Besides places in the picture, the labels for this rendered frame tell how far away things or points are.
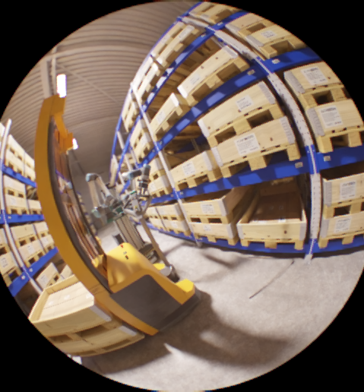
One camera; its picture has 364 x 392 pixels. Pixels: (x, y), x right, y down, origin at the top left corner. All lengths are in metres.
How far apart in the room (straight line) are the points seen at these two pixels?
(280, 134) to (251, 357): 1.78
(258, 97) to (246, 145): 0.46
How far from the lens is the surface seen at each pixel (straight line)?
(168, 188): 2.06
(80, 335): 1.53
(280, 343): 1.36
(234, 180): 1.25
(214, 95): 1.34
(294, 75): 1.23
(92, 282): 0.96
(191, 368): 1.41
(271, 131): 1.05
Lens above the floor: 1.33
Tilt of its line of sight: 8 degrees down
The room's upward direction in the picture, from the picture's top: 23 degrees counter-clockwise
